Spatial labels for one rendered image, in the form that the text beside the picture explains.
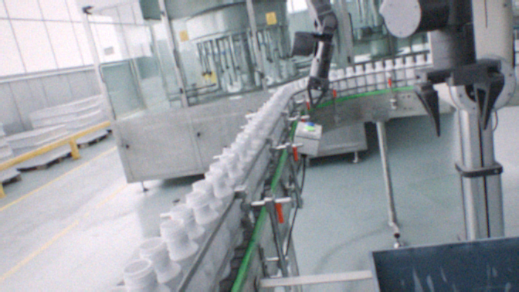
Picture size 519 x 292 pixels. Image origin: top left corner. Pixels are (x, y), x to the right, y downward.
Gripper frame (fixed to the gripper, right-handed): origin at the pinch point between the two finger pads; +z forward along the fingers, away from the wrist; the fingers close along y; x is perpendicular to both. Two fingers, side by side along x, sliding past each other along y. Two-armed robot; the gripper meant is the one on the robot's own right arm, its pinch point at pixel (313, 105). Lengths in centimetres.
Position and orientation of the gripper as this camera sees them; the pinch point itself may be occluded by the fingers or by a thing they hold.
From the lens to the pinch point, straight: 130.6
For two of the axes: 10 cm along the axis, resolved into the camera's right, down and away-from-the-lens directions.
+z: -1.5, 9.5, 2.7
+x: 9.8, 1.9, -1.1
